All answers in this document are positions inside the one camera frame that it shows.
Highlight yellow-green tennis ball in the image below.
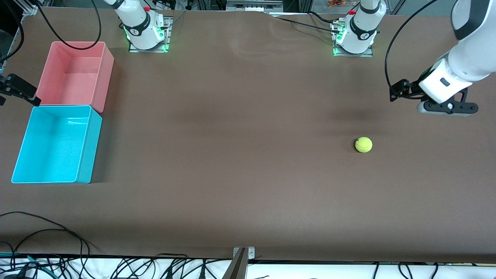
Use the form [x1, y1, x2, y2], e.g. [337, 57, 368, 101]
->
[355, 137, 373, 153]

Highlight grey camera mount pole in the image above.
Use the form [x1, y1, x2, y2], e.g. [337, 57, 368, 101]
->
[222, 248, 248, 279]

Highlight long black loose cable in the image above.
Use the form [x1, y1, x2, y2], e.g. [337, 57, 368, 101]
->
[0, 211, 85, 257]

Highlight silver mounting bracket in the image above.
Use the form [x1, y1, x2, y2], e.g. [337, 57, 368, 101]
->
[233, 246, 256, 261]

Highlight blue plastic bin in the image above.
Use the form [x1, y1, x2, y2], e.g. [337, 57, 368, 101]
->
[11, 105, 103, 184]

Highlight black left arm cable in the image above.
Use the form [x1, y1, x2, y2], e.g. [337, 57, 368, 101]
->
[384, 0, 456, 97]

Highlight grey power strip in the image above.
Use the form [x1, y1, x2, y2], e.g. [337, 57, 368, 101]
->
[226, 0, 284, 11]

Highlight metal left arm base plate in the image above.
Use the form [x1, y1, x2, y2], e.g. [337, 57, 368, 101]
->
[332, 19, 374, 58]

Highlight thin black table cable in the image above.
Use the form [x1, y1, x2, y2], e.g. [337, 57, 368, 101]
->
[277, 17, 338, 31]

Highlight black hanging cable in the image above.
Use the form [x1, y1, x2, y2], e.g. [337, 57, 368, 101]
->
[0, 0, 25, 63]

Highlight pink plastic bin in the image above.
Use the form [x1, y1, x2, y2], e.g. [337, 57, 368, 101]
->
[33, 41, 115, 114]

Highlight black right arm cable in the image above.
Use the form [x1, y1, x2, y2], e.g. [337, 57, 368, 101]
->
[35, 0, 102, 50]

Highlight aluminium frame corner bracket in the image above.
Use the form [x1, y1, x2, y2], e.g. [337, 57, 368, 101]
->
[0, 4, 39, 17]

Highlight short black loose cable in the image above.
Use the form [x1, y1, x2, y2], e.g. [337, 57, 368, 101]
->
[11, 228, 98, 256]

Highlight teal cable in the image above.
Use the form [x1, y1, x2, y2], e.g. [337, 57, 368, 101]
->
[0, 252, 53, 274]

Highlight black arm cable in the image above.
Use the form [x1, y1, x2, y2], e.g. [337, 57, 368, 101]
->
[35, 0, 102, 50]
[384, 0, 456, 97]

